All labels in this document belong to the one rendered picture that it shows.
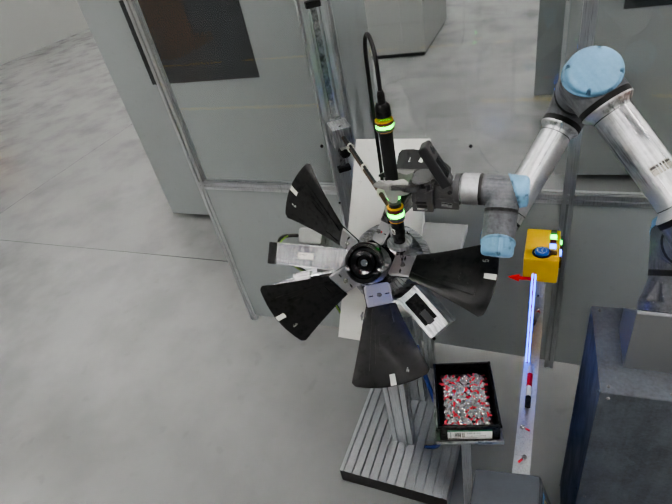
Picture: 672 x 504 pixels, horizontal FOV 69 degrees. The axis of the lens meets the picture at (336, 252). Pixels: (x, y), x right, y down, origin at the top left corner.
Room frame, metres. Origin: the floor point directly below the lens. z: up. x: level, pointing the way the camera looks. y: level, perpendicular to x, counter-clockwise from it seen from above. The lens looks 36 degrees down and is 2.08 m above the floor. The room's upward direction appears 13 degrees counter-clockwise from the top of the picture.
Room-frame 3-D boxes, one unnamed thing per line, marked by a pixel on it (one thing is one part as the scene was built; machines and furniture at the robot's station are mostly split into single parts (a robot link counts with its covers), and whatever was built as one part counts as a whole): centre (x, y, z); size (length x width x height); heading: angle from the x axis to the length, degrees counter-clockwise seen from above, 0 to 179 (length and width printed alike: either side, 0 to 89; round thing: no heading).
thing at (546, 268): (1.16, -0.64, 1.02); 0.16 x 0.10 x 0.11; 151
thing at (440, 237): (1.62, -0.34, 0.84); 0.36 x 0.24 x 0.03; 61
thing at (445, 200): (1.03, -0.27, 1.44); 0.12 x 0.08 x 0.09; 61
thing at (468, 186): (0.99, -0.35, 1.44); 0.08 x 0.05 x 0.08; 151
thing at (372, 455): (1.32, -0.16, 0.04); 0.62 x 0.46 x 0.08; 151
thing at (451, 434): (0.84, -0.27, 0.84); 0.22 x 0.17 x 0.07; 167
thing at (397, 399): (1.24, -0.11, 0.45); 0.09 x 0.04 x 0.91; 61
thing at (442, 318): (1.08, -0.24, 0.98); 0.20 x 0.16 x 0.20; 151
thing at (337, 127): (1.70, -0.11, 1.35); 0.10 x 0.07 x 0.08; 6
